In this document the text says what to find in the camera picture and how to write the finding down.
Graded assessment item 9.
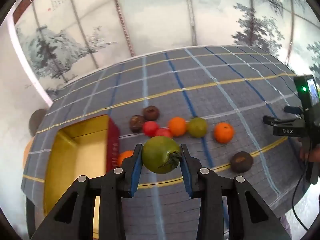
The grey round stool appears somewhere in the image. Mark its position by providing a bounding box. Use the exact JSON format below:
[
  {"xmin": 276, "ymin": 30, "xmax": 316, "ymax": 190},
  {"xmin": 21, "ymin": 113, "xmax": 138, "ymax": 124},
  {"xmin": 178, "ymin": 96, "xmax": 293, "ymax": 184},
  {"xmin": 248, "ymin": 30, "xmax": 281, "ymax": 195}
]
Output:
[{"xmin": 28, "ymin": 109, "xmax": 48, "ymax": 137}]

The grey plaid tablecloth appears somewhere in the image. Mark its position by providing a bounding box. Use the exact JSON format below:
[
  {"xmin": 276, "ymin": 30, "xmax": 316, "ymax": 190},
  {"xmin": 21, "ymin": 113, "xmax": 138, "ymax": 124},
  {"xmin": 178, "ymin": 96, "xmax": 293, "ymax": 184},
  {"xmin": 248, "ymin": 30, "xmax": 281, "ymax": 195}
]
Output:
[{"xmin": 21, "ymin": 45, "xmax": 312, "ymax": 240}]

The orange round stool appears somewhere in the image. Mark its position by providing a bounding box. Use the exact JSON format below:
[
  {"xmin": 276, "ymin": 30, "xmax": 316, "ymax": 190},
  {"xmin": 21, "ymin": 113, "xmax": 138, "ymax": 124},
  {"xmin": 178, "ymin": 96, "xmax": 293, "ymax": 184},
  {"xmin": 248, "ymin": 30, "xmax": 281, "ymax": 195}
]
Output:
[{"xmin": 23, "ymin": 137, "xmax": 35, "ymax": 169}]

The red and gold box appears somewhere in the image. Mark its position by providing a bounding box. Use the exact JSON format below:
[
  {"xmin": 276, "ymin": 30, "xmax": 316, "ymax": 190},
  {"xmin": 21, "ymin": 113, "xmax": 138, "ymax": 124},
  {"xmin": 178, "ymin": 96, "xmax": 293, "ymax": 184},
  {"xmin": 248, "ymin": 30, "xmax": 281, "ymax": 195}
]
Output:
[{"xmin": 43, "ymin": 114, "xmax": 120, "ymax": 239}]

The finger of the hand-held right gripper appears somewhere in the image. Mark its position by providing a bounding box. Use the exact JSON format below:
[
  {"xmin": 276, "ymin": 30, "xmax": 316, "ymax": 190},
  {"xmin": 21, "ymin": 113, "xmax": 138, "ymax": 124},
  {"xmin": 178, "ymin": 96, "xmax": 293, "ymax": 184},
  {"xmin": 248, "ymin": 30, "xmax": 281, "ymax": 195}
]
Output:
[
  {"xmin": 263, "ymin": 115, "xmax": 305, "ymax": 138},
  {"xmin": 284, "ymin": 106, "xmax": 303, "ymax": 115}
]

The orange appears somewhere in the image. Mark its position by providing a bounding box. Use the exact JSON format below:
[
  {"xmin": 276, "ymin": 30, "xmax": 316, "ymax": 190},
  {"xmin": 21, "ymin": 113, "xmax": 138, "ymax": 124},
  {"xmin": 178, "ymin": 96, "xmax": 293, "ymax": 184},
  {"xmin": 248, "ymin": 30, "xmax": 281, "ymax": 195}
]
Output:
[
  {"xmin": 168, "ymin": 117, "xmax": 187, "ymax": 137},
  {"xmin": 214, "ymin": 122, "xmax": 235, "ymax": 144},
  {"xmin": 117, "ymin": 150, "xmax": 134, "ymax": 167}
]

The green tomato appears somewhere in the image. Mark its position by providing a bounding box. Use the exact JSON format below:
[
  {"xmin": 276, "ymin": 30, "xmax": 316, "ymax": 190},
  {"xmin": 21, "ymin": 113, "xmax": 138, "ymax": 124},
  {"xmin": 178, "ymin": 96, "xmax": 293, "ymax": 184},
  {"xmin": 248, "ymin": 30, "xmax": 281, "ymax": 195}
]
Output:
[
  {"xmin": 187, "ymin": 117, "xmax": 208, "ymax": 138},
  {"xmin": 141, "ymin": 136, "xmax": 182, "ymax": 174}
]

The dark brown round fruit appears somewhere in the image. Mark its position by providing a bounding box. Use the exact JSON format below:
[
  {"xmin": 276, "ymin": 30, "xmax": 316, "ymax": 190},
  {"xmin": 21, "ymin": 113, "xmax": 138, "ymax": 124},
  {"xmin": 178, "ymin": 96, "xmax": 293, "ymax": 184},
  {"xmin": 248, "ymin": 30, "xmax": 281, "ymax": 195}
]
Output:
[
  {"xmin": 129, "ymin": 115, "xmax": 146, "ymax": 133},
  {"xmin": 143, "ymin": 106, "xmax": 160, "ymax": 121},
  {"xmin": 230, "ymin": 151, "xmax": 254, "ymax": 173}
]

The red tomato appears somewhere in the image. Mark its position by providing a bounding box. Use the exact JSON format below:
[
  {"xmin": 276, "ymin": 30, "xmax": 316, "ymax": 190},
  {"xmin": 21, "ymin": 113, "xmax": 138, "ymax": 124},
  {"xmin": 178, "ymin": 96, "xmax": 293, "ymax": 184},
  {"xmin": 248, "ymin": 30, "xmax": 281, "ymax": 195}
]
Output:
[
  {"xmin": 143, "ymin": 121, "xmax": 160, "ymax": 137},
  {"xmin": 154, "ymin": 128, "xmax": 173, "ymax": 138}
]

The black cable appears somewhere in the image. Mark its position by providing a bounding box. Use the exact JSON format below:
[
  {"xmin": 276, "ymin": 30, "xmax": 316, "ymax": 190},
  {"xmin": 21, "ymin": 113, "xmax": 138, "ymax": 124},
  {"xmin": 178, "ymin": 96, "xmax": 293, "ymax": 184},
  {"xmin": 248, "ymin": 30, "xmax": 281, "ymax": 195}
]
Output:
[{"xmin": 292, "ymin": 170, "xmax": 310, "ymax": 231}]

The person's right hand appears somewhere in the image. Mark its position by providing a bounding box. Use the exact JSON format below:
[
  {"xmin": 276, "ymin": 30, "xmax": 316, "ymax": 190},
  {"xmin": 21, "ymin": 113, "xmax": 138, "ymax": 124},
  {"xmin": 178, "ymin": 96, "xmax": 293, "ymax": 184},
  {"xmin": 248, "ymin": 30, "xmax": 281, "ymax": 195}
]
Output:
[{"xmin": 299, "ymin": 142, "xmax": 320, "ymax": 163}]

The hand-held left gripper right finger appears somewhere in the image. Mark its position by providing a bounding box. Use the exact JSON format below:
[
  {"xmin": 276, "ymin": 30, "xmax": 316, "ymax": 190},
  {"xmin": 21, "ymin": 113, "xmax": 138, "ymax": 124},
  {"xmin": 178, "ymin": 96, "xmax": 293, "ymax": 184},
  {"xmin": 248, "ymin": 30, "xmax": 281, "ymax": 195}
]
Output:
[{"xmin": 180, "ymin": 144, "xmax": 292, "ymax": 240}]

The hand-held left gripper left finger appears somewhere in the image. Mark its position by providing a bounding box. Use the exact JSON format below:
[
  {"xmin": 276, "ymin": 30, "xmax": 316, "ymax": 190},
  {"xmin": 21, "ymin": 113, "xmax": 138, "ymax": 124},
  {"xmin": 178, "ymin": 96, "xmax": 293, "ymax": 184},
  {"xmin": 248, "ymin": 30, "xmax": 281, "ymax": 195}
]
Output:
[{"xmin": 31, "ymin": 144, "xmax": 143, "ymax": 240}]

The painted landscape folding screen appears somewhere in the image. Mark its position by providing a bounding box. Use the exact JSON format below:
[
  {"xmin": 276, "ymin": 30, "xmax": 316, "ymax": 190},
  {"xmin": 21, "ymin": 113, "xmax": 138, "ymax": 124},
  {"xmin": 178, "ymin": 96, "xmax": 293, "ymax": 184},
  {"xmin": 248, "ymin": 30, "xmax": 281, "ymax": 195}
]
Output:
[{"xmin": 14, "ymin": 0, "xmax": 320, "ymax": 98}]

